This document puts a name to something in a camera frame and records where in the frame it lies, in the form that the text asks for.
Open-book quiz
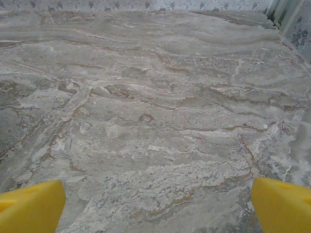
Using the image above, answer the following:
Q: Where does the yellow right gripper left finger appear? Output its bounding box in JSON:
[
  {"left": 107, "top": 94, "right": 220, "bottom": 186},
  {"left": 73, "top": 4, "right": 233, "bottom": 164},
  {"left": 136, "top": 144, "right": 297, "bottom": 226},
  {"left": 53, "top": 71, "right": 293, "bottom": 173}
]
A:
[{"left": 0, "top": 179, "right": 67, "bottom": 233}]

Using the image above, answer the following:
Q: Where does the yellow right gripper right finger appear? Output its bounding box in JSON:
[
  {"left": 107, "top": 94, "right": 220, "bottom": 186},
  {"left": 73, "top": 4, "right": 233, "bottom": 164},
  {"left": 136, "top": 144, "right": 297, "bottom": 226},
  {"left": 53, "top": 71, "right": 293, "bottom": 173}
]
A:
[{"left": 250, "top": 177, "right": 311, "bottom": 233}]

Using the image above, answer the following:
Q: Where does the aluminium frame post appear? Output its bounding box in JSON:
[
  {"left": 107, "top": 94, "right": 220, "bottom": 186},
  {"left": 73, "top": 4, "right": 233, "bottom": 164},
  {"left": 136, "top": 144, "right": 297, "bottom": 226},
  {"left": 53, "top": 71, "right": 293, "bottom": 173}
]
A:
[{"left": 268, "top": 0, "right": 301, "bottom": 34}]

